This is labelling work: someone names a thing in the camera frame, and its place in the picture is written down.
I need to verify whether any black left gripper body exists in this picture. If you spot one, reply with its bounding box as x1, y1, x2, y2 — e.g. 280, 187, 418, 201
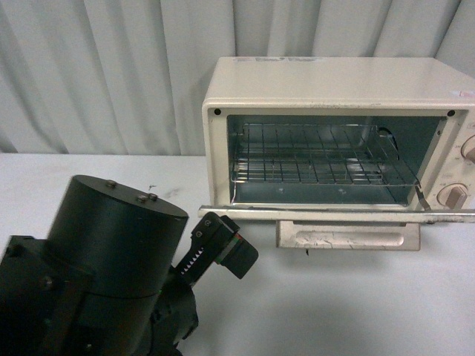
148, 270, 199, 355

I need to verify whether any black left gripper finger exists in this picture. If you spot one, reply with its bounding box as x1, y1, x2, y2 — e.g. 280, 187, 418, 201
175, 212, 259, 286

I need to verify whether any cream oven door with handle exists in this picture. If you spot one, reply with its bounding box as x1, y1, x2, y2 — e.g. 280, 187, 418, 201
198, 205, 474, 251

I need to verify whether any cream Toshiba toaster oven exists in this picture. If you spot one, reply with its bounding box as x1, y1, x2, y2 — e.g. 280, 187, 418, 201
202, 57, 474, 211

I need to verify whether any lower beige oven knob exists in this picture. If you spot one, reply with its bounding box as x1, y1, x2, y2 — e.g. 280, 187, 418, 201
436, 183, 468, 210

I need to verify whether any beige oven knob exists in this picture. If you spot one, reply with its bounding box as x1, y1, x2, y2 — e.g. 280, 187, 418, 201
461, 136, 475, 163
436, 183, 468, 210

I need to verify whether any upper beige oven knob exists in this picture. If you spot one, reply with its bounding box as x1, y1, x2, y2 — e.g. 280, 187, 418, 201
461, 136, 475, 163

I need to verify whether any white pleated curtain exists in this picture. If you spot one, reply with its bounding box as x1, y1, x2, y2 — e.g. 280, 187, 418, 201
1, 1, 474, 155

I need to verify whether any wire oven rack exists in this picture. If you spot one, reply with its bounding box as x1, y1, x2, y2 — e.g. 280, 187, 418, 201
230, 123, 419, 187

